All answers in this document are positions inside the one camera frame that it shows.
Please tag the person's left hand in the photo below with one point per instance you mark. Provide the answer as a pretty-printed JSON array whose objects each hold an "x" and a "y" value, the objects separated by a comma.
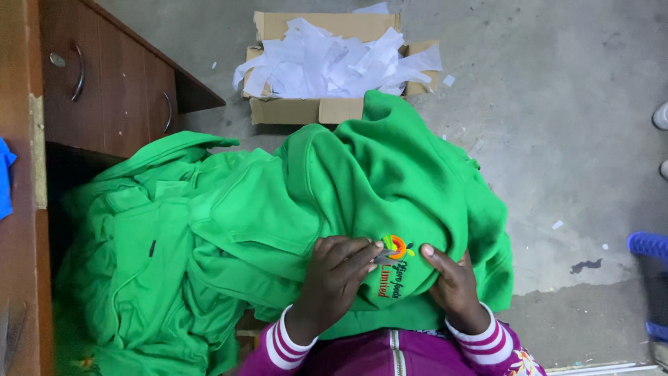
[{"x": 331, "y": 282}]

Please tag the person's right hand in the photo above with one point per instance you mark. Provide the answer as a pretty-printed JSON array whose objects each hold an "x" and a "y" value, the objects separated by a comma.
[{"x": 456, "y": 292}]

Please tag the person's left fingers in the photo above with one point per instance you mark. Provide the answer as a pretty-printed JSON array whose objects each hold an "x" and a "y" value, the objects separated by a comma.
[{"x": 365, "y": 253}]

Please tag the small metal thread snips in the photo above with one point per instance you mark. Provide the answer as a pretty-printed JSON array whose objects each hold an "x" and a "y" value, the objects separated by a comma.
[{"x": 385, "y": 254}]

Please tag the green hoodie with embroidered logo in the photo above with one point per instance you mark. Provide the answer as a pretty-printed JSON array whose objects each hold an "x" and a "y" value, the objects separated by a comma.
[{"x": 375, "y": 183}]

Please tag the person's purple zip jacket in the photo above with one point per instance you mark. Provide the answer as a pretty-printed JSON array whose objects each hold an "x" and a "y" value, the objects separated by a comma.
[{"x": 360, "y": 358}]

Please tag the cardboard box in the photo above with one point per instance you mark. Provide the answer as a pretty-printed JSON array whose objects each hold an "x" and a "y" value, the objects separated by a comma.
[{"x": 292, "y": 110}]

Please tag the white paper scrap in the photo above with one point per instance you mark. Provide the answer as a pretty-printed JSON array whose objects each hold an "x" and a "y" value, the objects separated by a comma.
[
  {"x": 557, "y": 224},
  {"x": 449, "y": 80}
]

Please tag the heap of white paper scraps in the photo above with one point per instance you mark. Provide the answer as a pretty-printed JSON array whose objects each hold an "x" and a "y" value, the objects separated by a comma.
[{"x": 329, "y": 62}]

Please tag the heap of green hoodies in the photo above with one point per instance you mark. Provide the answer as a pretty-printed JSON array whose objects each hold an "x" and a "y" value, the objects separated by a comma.
[{"x": 151, "y": 271}]

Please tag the blue plastic stool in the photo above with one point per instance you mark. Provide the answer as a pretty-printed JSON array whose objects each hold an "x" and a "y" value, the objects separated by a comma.
[{"x": 652, "y": 271}]

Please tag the brown wooden desk with drawers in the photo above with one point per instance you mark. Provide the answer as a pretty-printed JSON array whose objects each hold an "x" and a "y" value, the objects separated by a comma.
[{"x": 115, "y": 89}]

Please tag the round metal drawer lock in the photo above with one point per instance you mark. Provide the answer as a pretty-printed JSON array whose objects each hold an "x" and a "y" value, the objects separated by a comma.
[{"x": 57, "y": 59}]

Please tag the blue cloth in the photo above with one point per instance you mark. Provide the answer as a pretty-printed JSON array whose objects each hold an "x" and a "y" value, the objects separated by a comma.
[{"x": 5, "y": 177}]

